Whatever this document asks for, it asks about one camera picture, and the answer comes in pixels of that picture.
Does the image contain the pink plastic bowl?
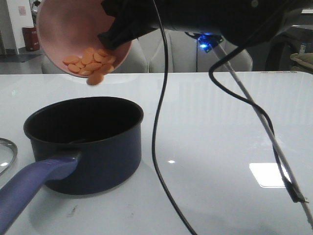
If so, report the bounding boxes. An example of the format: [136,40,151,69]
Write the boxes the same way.
[36,0,134,79]

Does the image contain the black thin cable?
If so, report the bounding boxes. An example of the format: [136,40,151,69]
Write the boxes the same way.
[151,0,198,235]

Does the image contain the dark blue saucepan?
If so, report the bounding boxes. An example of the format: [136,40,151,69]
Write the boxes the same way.
[0,96,144,234]

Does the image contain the right grey upholstered chair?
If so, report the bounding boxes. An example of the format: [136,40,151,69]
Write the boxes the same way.
[149,30,253,73]

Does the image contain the left grey upholstered chair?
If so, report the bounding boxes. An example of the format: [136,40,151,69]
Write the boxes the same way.
[41,39,148,74]

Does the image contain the beige cushion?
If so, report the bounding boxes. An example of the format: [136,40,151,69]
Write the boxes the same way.
[290,52,313,74]

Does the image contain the orange ham slices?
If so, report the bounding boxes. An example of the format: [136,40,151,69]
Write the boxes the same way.
[62,47,116,86]

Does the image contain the red bin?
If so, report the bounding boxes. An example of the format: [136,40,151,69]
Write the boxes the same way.
[22,27,40,51]

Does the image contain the black looping cable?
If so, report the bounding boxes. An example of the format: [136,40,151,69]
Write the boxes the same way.
[208,0,306,203]

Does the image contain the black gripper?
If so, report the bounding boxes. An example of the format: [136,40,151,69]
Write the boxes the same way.
[136,0,303,46]

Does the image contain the glass pot lid blue knob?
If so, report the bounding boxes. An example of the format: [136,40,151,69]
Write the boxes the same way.
[0,138,18,176]

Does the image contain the dark appliance at right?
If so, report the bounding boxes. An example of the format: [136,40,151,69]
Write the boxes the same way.
[265,25,313,71]

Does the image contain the white cable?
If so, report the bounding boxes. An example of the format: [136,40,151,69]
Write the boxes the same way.
[212,44,313,227]

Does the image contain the grey upholstered chair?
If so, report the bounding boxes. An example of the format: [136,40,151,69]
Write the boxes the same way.
[149,30,253,73]
[41,39,148,74]

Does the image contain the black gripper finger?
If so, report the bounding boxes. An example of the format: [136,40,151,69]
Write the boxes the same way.
[97,0,157,50]

